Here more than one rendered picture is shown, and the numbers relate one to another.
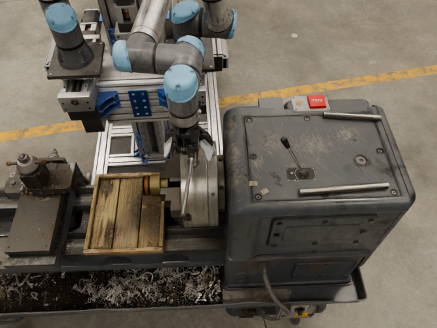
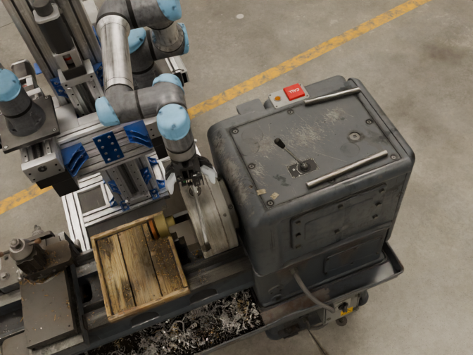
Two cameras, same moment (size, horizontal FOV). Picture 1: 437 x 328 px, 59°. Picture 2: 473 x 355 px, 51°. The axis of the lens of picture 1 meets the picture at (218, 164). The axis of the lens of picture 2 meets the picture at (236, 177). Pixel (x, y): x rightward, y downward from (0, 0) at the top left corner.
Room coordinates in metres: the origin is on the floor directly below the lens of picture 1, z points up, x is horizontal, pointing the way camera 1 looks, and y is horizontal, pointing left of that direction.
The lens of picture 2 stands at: (-0.15, 0.09, 2.55)
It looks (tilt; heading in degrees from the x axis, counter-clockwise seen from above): 55 degrees down; 351
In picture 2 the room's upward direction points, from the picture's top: 10 degrees counter-clockwise
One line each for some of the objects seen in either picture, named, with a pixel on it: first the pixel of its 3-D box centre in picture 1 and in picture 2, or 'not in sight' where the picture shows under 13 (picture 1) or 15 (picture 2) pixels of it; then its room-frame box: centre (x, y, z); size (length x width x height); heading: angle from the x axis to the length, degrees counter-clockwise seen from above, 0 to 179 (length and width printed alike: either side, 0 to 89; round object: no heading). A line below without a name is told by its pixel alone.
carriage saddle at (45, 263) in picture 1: (33, 213); (38, 299); (0.75, 0.75, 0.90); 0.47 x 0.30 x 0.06; 2
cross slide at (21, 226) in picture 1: (41, 203); (44, 285); (0.77, 0.70, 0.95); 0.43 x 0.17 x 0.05; 2
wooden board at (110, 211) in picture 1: (128, 211); (139, 264); (0.77, 0.37, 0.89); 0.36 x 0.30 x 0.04; 2
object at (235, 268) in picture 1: (281, 246); (303, 248); (0.81, -0.32, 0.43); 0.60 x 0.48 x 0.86; 92
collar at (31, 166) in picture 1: (26, 163); (19, 247); (0.83, 0.70, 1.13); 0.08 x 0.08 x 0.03
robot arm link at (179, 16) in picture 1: (187, 20); (136, 47); (1.41, 0.13, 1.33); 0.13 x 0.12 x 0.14; 84
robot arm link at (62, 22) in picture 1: (64, 24); (5, 91); (1.39, 0.63, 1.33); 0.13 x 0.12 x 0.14; 26
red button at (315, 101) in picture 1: (316, 101); (293, 92); (1.02, -0.36, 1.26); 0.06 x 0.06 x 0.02; 2
